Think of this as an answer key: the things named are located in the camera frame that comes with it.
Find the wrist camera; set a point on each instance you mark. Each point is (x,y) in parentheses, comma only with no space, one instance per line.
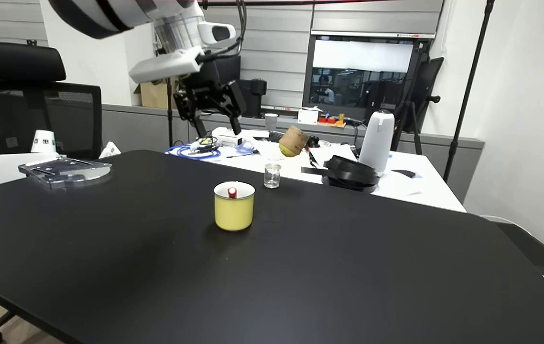
(164,67)

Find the coloured toy blocks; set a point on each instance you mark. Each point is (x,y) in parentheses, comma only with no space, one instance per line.
(331,120)

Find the small white box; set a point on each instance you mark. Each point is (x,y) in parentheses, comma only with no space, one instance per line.
(308,117)

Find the small clear glass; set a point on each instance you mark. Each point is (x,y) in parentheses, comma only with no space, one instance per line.
(272,177)

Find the grey paper cup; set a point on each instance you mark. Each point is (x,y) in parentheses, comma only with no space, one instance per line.
(271,122)

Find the black stand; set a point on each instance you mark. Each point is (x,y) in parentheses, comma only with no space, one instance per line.
(170,114)
(468,91)

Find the white cylindrical speaker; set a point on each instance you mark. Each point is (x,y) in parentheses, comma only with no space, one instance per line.
(377,141)

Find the cardboard tube with yellow ball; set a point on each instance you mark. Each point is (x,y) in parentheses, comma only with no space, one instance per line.
(293,139)

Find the red marker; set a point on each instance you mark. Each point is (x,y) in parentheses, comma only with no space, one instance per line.
(232,193)

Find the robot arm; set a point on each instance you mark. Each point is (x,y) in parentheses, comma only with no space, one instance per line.
(109,12)

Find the cardboard box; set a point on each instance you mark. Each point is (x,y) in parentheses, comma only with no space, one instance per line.
(155,95)

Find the grey metal plate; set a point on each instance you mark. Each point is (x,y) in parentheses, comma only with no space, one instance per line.
(61,171)

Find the white paper cup with marks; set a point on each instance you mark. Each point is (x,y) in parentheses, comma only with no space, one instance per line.
(44,142)

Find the black coffee machine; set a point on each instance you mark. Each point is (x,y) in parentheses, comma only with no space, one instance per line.
(254,98)

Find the black office chair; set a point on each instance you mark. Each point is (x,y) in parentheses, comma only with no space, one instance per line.
(23,110)

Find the white desk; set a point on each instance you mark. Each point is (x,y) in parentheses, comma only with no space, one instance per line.
(406,191)

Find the yellow cup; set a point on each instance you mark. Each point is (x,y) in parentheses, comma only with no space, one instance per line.
(233,215)

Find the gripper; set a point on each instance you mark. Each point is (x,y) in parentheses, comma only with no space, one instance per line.
(205,86)

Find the black and white chair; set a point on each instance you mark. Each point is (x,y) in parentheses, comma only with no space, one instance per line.
(539,258)

